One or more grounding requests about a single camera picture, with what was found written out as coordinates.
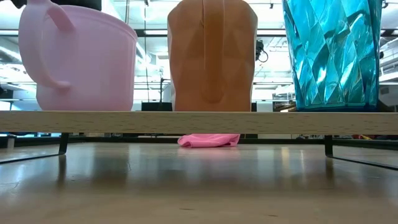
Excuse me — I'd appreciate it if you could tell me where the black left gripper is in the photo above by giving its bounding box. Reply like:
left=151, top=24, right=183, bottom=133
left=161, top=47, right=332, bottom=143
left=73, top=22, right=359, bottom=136
left=51, top=0, right=103, bottom=12

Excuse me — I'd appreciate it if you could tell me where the pink plastic mug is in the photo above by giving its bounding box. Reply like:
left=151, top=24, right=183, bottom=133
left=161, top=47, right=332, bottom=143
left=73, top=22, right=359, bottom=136
left=17, top=0, right=139, bottom=112

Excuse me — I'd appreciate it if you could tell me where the orange faceted mug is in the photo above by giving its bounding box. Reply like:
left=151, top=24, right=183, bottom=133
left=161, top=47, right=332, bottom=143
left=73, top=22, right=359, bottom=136
left=167, top=0, right=259, bottom=113

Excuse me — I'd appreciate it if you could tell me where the blue faceted transparent cup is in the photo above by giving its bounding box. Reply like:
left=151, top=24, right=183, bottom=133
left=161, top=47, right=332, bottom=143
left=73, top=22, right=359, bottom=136
left=282, top=0, right=384, bottom=113

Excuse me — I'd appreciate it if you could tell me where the black metal shelf leg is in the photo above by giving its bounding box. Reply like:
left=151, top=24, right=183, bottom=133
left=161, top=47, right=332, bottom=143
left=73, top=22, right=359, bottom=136
left=324, top=134, right=398, bottom=171
left=0, top=133, right=70, bottom=165

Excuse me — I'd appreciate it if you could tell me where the light wooden shelf board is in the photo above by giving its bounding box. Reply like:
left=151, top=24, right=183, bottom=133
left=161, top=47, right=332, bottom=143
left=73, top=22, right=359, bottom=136
left=0, top=110, right=398, bottom=136

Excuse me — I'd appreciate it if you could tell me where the row of black panels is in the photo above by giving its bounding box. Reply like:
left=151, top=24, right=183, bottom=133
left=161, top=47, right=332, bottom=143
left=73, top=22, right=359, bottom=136
left=141, top=101, right=258, bottom=112

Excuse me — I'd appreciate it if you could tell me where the pink cloth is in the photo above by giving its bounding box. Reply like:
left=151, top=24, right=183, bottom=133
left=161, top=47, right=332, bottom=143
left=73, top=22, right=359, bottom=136
left=177, top=133, right=241, bottom=149

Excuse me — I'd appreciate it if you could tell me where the thin hanging cable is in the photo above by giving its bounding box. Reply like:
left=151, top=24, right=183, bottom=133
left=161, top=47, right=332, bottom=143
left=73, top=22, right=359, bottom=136
left=123, top=0, right=131, bottom=27

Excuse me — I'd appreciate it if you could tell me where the thin black background frame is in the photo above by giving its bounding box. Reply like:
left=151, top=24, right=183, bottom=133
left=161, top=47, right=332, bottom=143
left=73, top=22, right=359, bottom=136
left=159, top=77, right=172, bottom=104

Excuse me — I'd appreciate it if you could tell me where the black camera with cable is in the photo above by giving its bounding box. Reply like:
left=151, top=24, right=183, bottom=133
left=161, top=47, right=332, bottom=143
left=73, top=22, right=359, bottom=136
left=255, top=39, right=269, bottom=63

